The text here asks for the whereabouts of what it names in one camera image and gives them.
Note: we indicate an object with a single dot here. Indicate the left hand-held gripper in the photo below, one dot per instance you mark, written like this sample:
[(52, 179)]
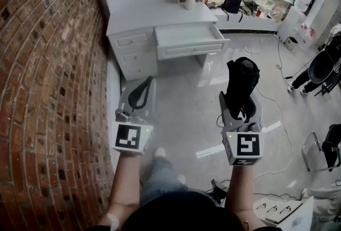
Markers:
[(128, 136)]

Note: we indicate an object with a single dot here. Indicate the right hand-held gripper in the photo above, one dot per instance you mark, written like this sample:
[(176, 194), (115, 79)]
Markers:
[(247, 144)]

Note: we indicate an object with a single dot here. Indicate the black umbrella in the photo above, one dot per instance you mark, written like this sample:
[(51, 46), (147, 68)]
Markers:
[(241, 83)]

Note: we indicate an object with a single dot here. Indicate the white desk drawer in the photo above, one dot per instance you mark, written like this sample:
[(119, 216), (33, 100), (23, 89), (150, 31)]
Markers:
[(186, 35)]

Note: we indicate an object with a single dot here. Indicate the person's right forearm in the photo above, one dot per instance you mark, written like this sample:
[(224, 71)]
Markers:
[(242, 190)]

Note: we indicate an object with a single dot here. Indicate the person's left forearm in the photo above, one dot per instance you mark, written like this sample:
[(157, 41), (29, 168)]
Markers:
[(125, 182)]

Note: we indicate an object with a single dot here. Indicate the white desk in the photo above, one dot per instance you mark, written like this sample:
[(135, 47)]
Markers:
[(160, 15)]

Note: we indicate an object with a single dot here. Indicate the black floor device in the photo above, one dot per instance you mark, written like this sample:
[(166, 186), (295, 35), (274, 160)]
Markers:
[(219, 191)]

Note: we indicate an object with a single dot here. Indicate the person's legs in jeans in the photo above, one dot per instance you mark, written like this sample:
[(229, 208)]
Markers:
[(162, 176)]

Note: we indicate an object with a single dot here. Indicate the small white appliance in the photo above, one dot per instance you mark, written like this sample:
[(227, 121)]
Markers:
[(291, 43)]

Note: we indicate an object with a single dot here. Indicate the black round chair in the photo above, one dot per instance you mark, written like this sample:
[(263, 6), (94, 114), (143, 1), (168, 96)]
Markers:
[(319, 69)]

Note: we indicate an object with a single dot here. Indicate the white window ledge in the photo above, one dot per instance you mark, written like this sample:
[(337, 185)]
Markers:
[(253, 22)]

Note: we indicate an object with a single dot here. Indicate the white printed box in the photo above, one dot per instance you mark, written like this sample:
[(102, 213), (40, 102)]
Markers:
[(282, 211)]

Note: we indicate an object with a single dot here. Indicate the red can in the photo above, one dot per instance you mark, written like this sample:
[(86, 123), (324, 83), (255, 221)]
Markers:
[(257, 13)]

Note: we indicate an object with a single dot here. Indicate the white cabinet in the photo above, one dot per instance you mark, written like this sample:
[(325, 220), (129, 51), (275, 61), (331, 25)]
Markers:
[(291, 22)]

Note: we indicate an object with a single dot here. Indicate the olive green bag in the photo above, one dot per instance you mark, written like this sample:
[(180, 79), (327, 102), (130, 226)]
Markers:
[(249, 6)]

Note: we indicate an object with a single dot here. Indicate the white ceramic vase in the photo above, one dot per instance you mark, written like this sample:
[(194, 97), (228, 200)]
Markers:
[(190, 1)]

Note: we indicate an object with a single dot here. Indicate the black backpack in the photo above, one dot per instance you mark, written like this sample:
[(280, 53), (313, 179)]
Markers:
[(232, 2)]

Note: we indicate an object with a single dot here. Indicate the person's black shirt torso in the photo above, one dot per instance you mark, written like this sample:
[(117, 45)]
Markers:
[(181, 214)]

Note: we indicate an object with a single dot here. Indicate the white cloth bag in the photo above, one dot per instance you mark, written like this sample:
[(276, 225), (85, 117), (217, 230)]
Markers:
[(325, 200)]

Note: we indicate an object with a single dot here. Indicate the white plastic bag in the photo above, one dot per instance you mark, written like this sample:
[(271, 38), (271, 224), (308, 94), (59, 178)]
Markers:
[(303, 1)]

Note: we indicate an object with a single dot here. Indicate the chrome frame chair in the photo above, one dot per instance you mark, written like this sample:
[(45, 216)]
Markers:
[(331, 144)]

